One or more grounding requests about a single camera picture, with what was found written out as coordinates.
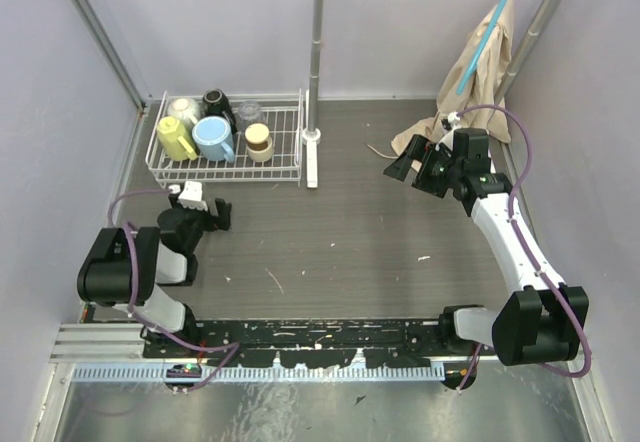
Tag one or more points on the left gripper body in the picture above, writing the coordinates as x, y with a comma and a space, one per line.
214, 214

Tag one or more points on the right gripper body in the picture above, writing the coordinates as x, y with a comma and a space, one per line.
437, 171

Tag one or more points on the steel cup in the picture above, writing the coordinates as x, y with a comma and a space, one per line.
259, 142

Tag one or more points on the blue mug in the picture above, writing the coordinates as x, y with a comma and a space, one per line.
213, 136

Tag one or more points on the yellow mug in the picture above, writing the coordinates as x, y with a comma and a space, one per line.
175, 139

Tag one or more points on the clear plastic cup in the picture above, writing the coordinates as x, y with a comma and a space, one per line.
250, 112

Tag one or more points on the black mug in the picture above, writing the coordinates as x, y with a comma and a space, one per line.
216, 103

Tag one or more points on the white speckled mug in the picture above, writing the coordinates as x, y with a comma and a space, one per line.
187, 110

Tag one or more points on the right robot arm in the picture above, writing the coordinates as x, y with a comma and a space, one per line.
543, 319

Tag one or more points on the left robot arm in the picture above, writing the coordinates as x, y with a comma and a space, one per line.
127, 269

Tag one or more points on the beige cloth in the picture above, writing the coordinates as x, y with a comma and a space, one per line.
472, 81

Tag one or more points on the blue clothes hanger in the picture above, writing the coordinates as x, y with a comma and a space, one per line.
472, 66

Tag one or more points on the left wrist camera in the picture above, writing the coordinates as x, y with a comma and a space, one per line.
188, 196

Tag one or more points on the white wire dish rack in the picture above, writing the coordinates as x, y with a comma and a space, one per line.
285, 117

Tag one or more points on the metal clothes rack frame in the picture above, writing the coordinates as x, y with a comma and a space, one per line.
311, 134

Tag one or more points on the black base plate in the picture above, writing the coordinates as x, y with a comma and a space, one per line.
313, 343

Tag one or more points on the blue cable duct strip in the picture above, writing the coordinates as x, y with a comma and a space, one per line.
185, 374

